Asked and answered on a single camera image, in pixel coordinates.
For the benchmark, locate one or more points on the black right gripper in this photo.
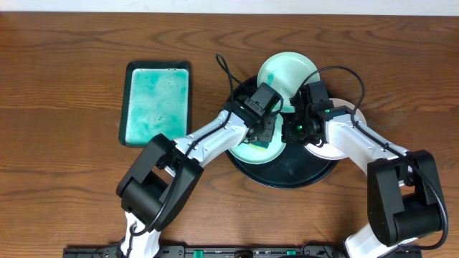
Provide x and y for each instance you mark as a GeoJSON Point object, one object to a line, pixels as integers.
{"type": "Point", "coordinates": [287, 135]}

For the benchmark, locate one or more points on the round black serving tray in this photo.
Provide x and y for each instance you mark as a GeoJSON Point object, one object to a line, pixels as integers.
{"type": "Point", "coordinates": [295, 167]}

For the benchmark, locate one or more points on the white plate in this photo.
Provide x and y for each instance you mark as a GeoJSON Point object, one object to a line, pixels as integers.
{"type": "Point", "coordinates": [330, 152]}

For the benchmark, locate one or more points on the mint green plate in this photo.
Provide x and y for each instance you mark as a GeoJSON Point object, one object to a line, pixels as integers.
{"type": "Point", "coordinates": [285, 72]}
{"type": "Point", "coordinates": [252, 156]}

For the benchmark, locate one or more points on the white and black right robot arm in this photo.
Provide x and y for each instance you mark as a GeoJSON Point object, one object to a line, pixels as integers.
{"type": "Point", "coordinates": [404, 197]}

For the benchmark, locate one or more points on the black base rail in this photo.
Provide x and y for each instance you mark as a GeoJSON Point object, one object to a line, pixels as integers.
{"type": "Point", "coordinates": [113, 251]}

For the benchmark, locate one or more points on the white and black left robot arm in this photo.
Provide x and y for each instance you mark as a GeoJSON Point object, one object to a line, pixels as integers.
{"type": "Point", "coordinates": [160, 181]}

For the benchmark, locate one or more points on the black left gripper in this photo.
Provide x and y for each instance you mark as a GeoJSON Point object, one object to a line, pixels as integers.
{"type": "Point", "coordinates": [265, 130]}

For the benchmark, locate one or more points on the black rectangular soapy water tray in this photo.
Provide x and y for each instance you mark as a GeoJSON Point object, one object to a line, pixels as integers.
{"type": "Point", "coordinates": [156, 99]}

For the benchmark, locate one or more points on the green scrubbing sponge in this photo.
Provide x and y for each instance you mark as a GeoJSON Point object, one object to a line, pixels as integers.
{"type": "Point", "coordinates": [259, 145]}

